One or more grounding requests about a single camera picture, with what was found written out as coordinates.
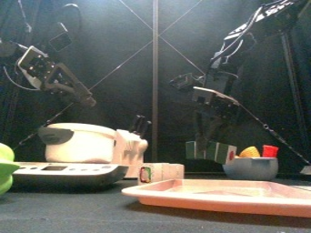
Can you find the green sushi roll toy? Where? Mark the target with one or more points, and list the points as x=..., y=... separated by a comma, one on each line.
x=221, y=152

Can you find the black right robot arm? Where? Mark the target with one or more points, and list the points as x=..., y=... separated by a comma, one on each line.
x=247, y=33

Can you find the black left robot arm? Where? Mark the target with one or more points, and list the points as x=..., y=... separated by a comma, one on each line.
x=8, y=48

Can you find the white sushi roll toy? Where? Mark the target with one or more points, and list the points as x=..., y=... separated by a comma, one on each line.
x=160, y=172

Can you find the big pink plate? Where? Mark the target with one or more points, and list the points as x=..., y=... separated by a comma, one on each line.
x=227, y=197

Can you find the yellow toy food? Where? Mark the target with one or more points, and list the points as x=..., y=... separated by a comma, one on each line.
x=250, y=152

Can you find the red toy food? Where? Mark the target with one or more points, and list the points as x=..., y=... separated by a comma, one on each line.
x=270, y=151

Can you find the grey toy bowl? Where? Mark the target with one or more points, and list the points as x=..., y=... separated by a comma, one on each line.
x=251, y=168

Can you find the white toy rice cooker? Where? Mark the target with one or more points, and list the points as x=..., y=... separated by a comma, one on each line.
x=79, y=143

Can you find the white toy knife block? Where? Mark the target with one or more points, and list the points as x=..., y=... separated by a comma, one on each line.
x=130, y=151

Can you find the black tripod leg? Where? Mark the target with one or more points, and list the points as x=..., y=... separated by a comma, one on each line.
x=293, y=79

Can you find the grey toy kitchen scale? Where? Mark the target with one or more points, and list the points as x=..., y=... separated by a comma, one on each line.
x=64, y=171

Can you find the green plastic toy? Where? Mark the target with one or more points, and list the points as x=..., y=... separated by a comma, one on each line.
x=6, y=170

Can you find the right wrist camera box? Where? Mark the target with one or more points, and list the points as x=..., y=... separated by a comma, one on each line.
x=186, y=81

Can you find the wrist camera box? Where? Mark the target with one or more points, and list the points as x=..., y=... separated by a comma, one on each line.
x=60, y=41
x=186, y=81

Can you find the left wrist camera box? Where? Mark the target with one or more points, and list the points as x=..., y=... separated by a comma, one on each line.
x=60, y=41

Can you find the thin diagonal frame rod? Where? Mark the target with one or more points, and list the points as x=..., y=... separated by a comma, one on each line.
x=275, y=135

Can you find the vertical metal frame post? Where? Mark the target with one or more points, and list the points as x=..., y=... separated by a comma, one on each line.
x=155, y=79

